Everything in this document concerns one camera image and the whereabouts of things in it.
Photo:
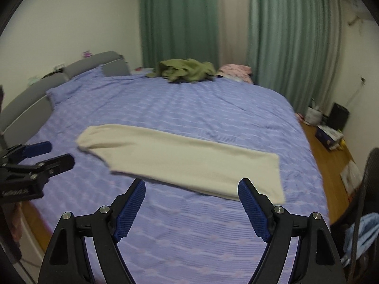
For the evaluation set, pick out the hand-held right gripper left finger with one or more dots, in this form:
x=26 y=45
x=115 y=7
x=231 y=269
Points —
x=130 y=213

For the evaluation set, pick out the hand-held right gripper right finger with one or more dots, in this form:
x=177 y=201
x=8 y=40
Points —
x=254 y=210

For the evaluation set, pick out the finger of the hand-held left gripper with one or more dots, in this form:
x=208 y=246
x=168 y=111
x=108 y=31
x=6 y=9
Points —
x=59 y=164
x=37 y=148

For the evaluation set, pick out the cream pants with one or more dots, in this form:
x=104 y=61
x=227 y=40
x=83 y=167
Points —
x=177 y=159

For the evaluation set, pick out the grey padded headboard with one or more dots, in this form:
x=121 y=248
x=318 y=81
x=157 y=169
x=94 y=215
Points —
x=26 y=103

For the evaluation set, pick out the purple striped pillow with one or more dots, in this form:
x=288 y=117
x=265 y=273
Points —
x=74 y=85

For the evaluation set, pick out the dark blue cardboard box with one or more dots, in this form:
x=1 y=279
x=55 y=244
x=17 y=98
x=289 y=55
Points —
x=327 y=137

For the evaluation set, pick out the pale paper bag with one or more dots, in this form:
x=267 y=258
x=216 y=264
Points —
x=351 y=176

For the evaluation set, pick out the light blue cloth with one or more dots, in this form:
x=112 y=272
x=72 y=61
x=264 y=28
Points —
x=355 y=239

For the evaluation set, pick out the small purple toy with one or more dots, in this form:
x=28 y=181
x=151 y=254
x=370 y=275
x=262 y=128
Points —
x=87 y=53

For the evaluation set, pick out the yellow toy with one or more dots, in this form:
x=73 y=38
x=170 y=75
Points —
x=342 y=145

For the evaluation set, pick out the white bag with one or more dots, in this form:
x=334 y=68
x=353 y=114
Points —
x=313 y=116

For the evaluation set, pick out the black chair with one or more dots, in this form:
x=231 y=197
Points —
x=370 y=189

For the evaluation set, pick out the bed with purple striped sheet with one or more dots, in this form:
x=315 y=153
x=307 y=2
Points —
x=192 y=109

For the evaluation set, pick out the white nightstand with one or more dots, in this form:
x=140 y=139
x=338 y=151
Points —
x=142 y=71

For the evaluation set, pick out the black floor appliance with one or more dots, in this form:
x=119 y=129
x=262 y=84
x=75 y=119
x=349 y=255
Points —
x=339 y=117

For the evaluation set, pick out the pink patterned pillow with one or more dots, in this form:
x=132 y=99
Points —
x=234 y=70

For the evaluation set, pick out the olive green garment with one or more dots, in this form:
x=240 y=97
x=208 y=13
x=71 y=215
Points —
x=189 y=69

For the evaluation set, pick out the green curtain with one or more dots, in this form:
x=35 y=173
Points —
x=177 y=20
x=290 y=35

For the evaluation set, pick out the beige sheer curtain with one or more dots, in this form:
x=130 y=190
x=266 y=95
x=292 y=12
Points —
x=232 y=20

